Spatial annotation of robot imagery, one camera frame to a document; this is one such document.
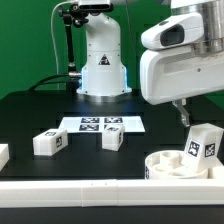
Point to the white marker sheet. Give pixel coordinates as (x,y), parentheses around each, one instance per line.
(97,124)

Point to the white U-shaped fence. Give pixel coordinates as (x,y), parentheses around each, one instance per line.
(137,192)

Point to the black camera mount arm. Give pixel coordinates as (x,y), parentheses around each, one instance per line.
(72,17)

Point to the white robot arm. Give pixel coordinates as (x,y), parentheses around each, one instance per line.
(198,23)

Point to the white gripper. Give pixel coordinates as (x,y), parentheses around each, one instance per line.
(177,73)

